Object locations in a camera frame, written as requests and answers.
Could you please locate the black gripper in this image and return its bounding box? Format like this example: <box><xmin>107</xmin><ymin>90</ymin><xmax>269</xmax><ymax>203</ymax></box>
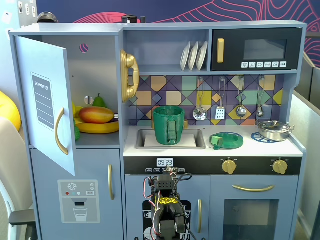
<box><xmin>159</xmin><ymin>215</ymin><xmax>187</xmax><ymax>240</ymax></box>

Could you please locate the blue cabinet door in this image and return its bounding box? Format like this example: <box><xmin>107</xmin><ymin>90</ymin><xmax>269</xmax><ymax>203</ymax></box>
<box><xmin>13</xmin><ymin>35</ymin><xmax>76</xmax><ymax>177</ymax></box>

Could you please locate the digital clock display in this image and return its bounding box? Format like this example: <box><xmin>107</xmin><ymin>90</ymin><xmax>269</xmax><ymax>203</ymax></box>
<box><xmin>156</xmin><ymin>158</ymin><xmax>175</xmax><ymax>168</ymax></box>

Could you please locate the gold stove knob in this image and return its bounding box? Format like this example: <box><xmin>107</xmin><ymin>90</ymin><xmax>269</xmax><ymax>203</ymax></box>
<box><xmin>272</xmin><ymin>159</ymin><xmax>288</xmax><ymax>175</ymax></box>
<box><xmin>221</xmin><ymin>159</ymin><xmax>238</xmax><ymax>175</ymax></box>

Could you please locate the grey toy sink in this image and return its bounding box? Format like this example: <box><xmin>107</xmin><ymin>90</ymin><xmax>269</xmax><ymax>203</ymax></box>
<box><xmin>136</xmin><ymin>128</ymin><xmax>207</xmax><ymax>150</ymax></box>

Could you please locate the green printed cup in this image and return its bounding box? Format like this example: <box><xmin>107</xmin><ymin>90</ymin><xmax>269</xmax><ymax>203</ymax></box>
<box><xmin>152</xmin><ymin>105</ymin><xmax>186</xmax><ymax>146</ymax></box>

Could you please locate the steel skimmer spoon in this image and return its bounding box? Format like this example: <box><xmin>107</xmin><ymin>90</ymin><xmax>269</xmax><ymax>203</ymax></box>
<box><xmin>192</xmin><ymin>77</ymin><xmax>208</xmax><ymax>121</ymax></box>

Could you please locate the yellow toy banana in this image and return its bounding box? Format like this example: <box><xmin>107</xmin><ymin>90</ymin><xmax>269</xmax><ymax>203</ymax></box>
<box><xmin>72</xmin><ymin>101</ymin><xmax>120</xmax><ymax>135</ymax></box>

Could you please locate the blue round trivet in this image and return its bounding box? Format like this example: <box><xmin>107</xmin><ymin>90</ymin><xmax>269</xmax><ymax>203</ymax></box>
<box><xmin>250</xmin><ymin>131</ymin><xmax>281</xmax><ymax>144</ymax></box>

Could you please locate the steel slotted spatula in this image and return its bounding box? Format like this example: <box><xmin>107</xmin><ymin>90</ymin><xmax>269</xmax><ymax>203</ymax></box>
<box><xmin>215</xmin><ymin>77</ymin><xmax>226</xmax><ymax>120</ymax></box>

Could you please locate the blue toy kitchen unit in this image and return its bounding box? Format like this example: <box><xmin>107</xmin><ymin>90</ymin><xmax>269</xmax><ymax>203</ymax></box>
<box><xmin>8</xmin><ymin>19</ymin><xmax>308</xmax><ymax>240</ymax></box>

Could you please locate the red yellow toy mango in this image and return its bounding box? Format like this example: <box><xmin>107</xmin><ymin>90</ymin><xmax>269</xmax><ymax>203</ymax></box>
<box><xmin>79</xmin><ymin>106</ymin><xmax>116</xmax><ymax>124</ymax></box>

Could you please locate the steel ladle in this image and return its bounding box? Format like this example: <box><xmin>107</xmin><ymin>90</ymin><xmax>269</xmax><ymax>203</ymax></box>
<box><xmin>235</xmin><ymin>76</ymin><xmax>248</xmax><ymax>118</ymax></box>

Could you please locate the steel pot with lid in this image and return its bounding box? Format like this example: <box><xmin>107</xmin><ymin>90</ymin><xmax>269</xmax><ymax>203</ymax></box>
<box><xmin>257</xmin><ymin>120</ymin><xmax>295</xmax><ymax>142</ymax></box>

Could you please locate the green toy pear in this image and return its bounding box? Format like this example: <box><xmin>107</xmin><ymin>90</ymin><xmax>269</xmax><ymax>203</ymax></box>
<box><xmin>92</xmin><ymin>93</ymin><xmax>106</xmax><ymax>109</ymax></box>

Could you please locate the black chair armrest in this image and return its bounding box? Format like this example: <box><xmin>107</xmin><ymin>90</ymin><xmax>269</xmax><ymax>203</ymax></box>
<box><xmin>8</xmin><ymin>208</ymin><xmax>36</xmax><ymax>226</ymax></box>

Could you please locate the small steel spoon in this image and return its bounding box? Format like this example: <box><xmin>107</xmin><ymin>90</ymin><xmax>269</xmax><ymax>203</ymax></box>
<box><xmin>255</xmin><ymin>76</ymin><xmax>266</xmax><ymax>118</ymax></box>

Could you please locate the gold toy telephone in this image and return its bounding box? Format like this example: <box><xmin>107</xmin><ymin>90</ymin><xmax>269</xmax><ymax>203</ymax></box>
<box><xmin>119</xmin><ymin>48</ymin><xmax>140</xmax><ymax>103</ymax></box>

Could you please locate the white toy plate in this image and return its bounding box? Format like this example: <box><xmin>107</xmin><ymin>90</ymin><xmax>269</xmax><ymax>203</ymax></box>
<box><xmin>195</xmin><ymin>41</ymin><xmax>208</xmax><ymax>72</ymax></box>
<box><xmin>187</xmin><ymin>41</ymin><xmax>200</xmax><ymax>72</ymax></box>
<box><xmin>180</xmin><ymin>41</ymin><xmax>192</xmax><ymax>72</ymax></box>

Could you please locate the grey shopping list sticker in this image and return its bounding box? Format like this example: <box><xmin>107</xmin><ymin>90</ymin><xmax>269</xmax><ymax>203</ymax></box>
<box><xmin>30</xmin><ymin>72</ymin><xmax>56</xmax><ymax>132</ymax></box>

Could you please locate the black toy microwave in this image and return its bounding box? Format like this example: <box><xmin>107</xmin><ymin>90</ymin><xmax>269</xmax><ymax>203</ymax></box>
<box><xmin>211</xmin><ymin>27</ymin><xmax>303</xmax><ymax>72</ymax></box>

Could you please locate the yellow bean bag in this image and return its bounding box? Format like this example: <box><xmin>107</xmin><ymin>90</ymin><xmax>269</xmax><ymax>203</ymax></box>
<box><xmin>0</xmin><ymin>90</ymin><xmax>22</xmax><ymax>131</ymax></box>

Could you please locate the dark shiny dome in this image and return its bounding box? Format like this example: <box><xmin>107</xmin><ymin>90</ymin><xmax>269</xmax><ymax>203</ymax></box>
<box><xmin>36</xmin><ymin>11</ymin><xmax>58</xmax><ymax>24</ymax></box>

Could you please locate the white outlet panel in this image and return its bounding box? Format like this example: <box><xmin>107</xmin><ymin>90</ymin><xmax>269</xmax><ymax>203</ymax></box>
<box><xmin>17</xmin><ymin>0</ymin><xmax>38</xmax><ymax>28</ymax></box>

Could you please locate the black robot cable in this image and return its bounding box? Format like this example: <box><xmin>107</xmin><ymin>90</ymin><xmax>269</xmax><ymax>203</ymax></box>
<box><xmin>184</xmin><ymin>223</ymin><xmax>200</xmax><ymax>240</ymax></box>

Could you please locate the gold dishwasher handle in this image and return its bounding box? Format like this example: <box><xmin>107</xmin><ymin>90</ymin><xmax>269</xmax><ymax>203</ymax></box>
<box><xmin>197</xmin><ymin>198</ymin><xmax>203</xmax><ymax>234</ymax></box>

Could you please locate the gold straight fridge handle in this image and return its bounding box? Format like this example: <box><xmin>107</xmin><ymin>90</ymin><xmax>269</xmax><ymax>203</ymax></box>
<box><xmin>107</xmin><ymin>163</ymin><xmax>115</xmax><ymax>201</ymax></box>

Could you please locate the gold oven handle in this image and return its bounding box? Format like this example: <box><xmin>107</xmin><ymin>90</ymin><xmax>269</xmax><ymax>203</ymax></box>
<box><xmin>232</xmin><ymin>184</ymin><xmax>275</xmax><ymax>193</ymax></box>

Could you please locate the green ring lid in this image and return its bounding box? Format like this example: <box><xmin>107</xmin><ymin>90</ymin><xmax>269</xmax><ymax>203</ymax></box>
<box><xmin>209</xmin><ymin>132</ymin><xmax>244</xmax><ymax>151</ymax></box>

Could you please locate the gold curved door handle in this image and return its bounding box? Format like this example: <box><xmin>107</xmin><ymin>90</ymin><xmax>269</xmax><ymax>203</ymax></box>
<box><xmin>54</xmin><ymin>106</ymin><xmax>69</xmax><ymax>156</ymax></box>

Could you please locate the gold microwave handle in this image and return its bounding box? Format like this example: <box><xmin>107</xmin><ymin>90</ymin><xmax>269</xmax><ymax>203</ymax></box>
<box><xmin>216</xmin><ymin>38</ymin><xmax>225</xmax><ymax>64</ymax></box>

